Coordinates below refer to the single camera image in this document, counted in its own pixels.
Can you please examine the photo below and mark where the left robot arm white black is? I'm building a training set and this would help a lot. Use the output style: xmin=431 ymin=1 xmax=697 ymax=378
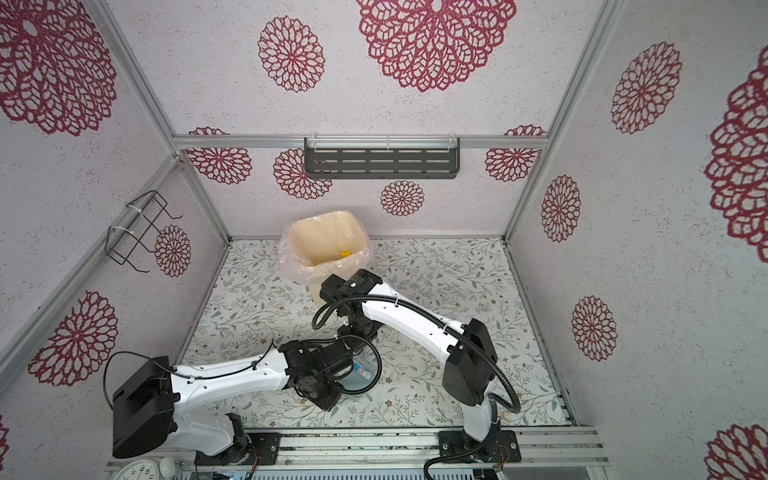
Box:
xmin=108 ymin=335 xmax=383 ymax=465

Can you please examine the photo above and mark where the black wire wall rack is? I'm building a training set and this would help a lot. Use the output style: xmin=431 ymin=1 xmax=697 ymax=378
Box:
xmin=103 ymin=189 xmax=182 ymax=274

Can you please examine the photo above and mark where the dark metal wall shelf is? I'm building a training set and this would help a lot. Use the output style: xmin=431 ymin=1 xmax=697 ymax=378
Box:
xmin=303 ymin=136 xmax=461 ymax=180

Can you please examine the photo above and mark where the white dial gauge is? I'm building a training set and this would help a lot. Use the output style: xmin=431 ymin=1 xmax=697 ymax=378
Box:
xmin=111 ymin=459 xmax=160 ymax=480

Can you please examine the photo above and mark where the beige trash bin with liner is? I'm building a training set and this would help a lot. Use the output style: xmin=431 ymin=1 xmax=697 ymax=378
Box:
xmin=278 ymin=211 xmax=373 ymax=307

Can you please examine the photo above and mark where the teal plastic dustpan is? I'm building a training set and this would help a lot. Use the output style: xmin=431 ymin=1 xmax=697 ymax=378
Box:
xmin=340 ymin=350 xmax=378 ymax=391

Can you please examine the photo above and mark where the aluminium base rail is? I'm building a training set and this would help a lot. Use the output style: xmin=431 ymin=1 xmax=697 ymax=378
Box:
xmin=104 ymin=425 xmax=610 ymax=472

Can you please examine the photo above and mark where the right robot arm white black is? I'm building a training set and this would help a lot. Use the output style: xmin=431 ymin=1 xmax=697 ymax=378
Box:
xmin=311 ymin=269 xmax=522 ymax=479

